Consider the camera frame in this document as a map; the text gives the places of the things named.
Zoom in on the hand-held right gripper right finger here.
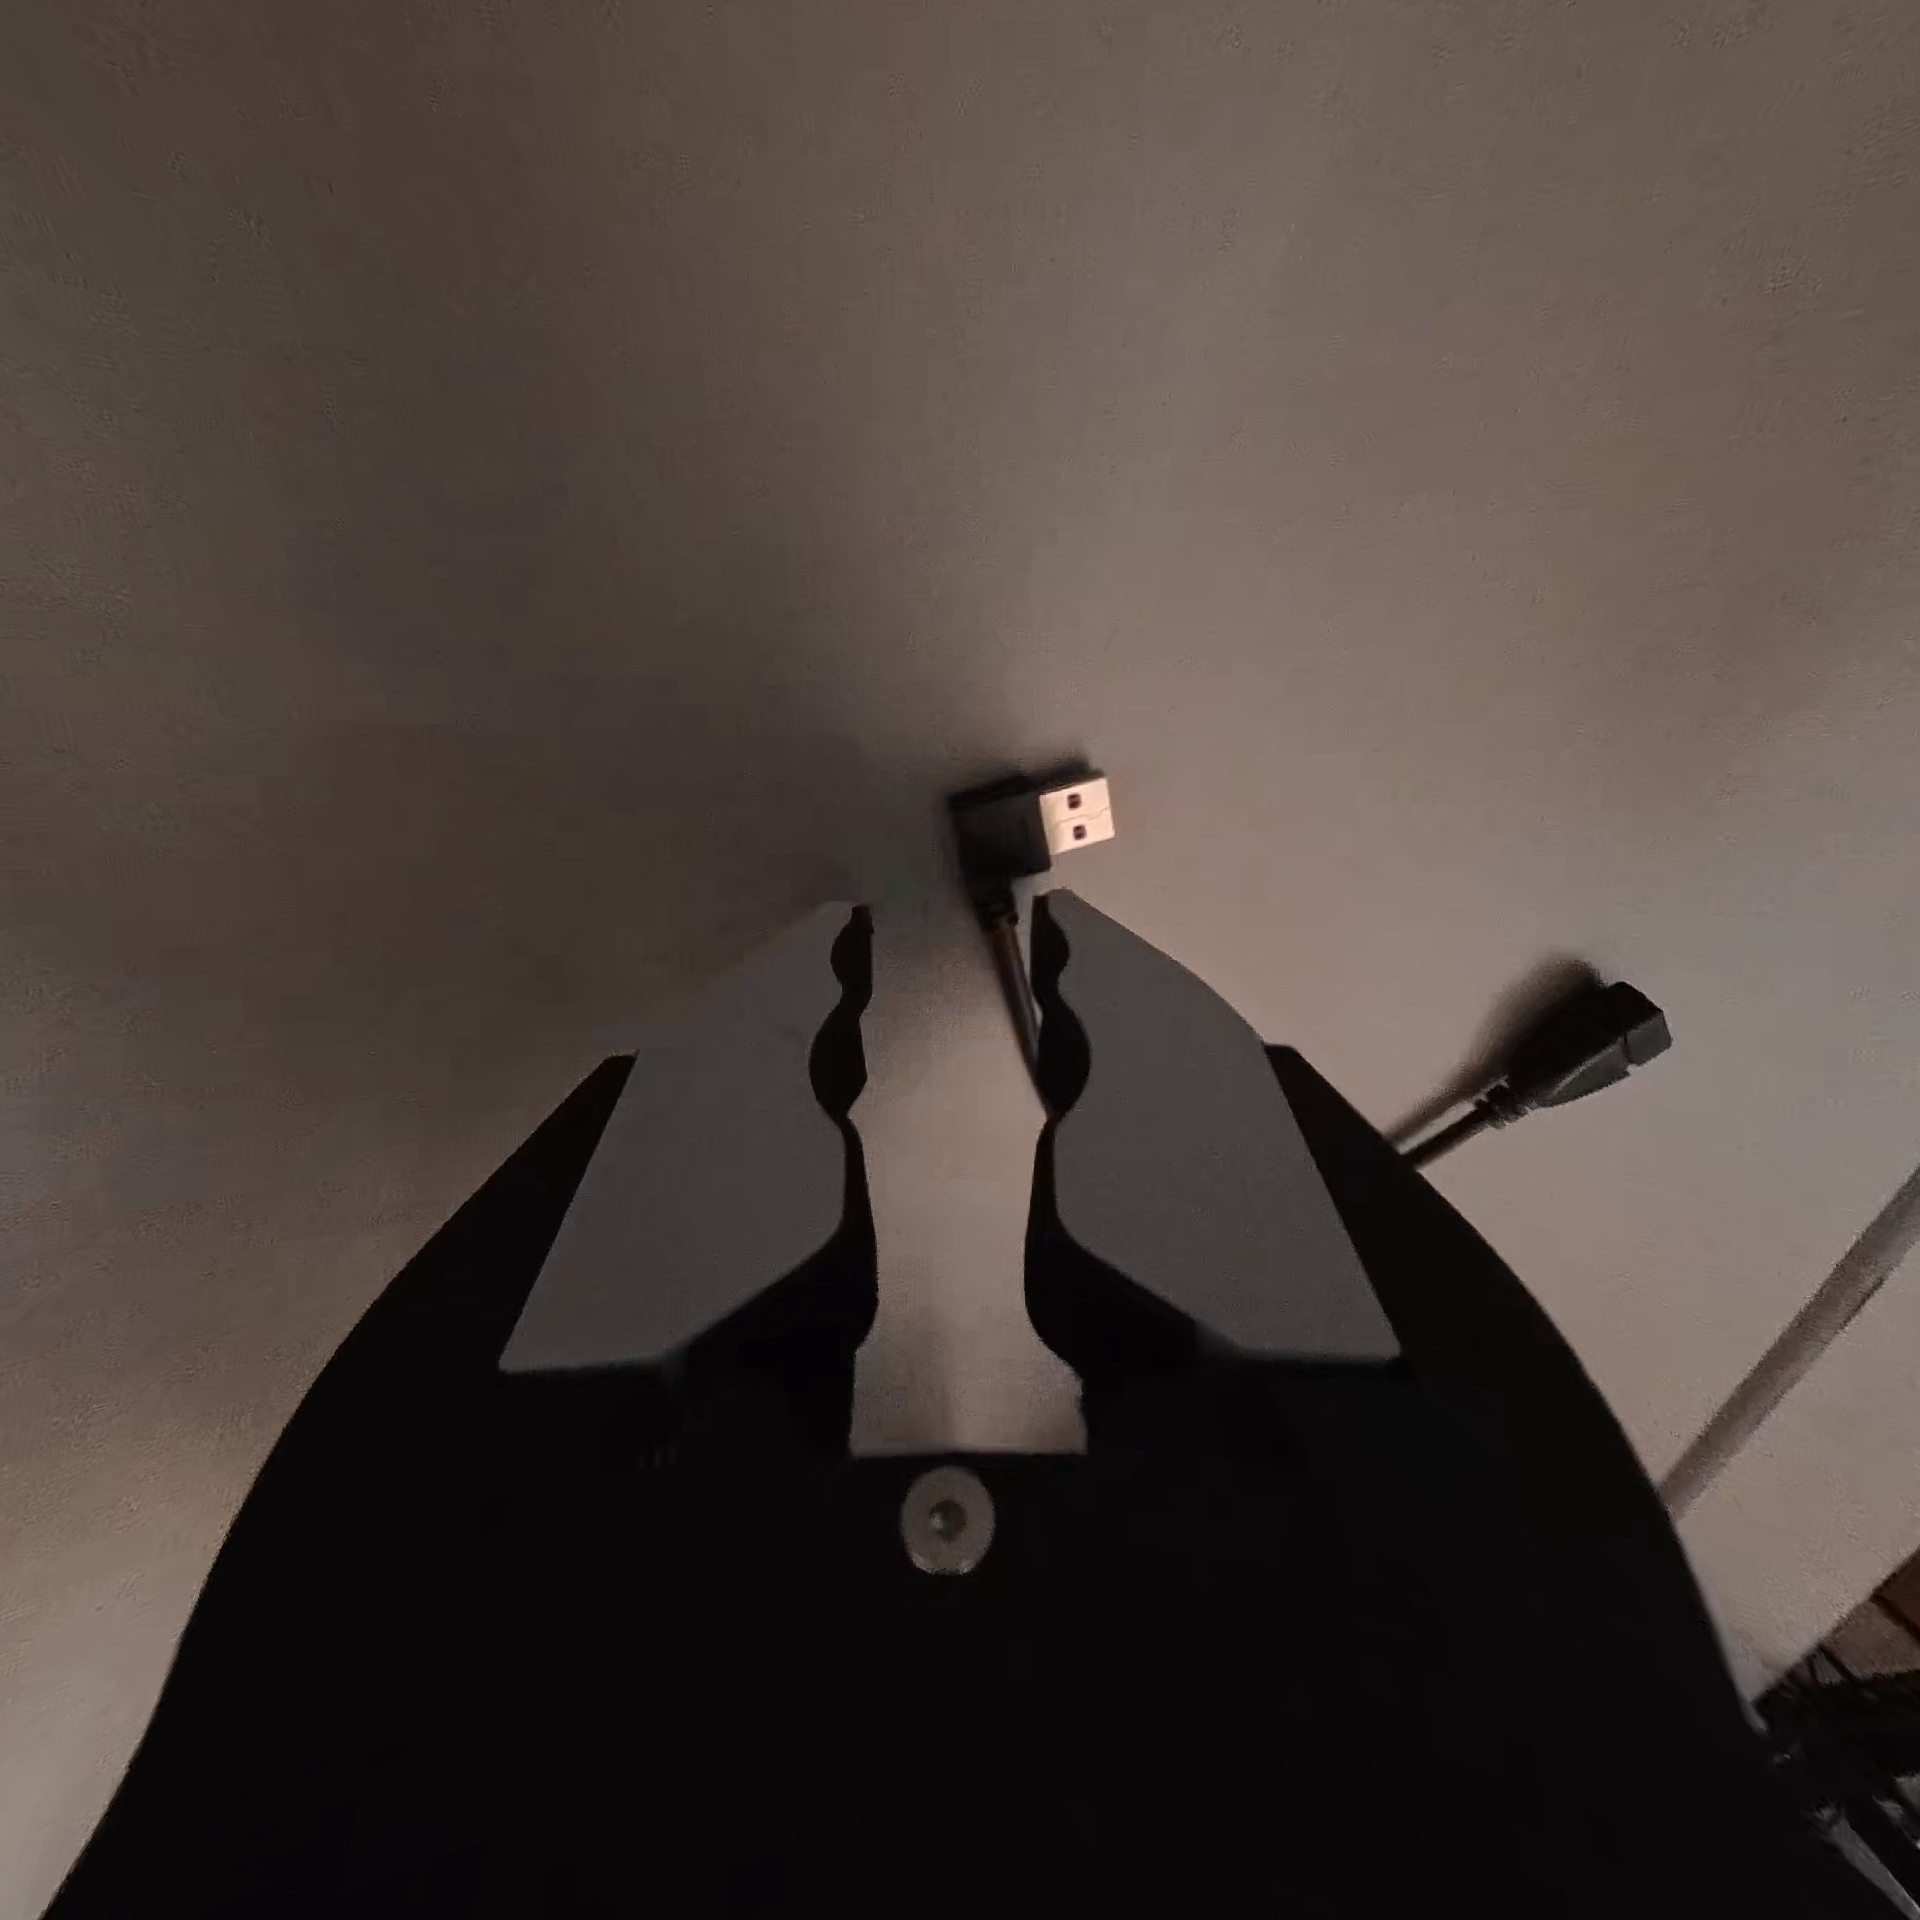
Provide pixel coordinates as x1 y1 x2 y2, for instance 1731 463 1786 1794
1025 887 1403 1368

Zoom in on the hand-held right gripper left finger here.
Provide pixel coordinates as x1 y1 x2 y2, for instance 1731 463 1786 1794
497 900 875 1374

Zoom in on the black angled usb extension cable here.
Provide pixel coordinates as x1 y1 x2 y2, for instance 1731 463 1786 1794
948 763 1672 1170

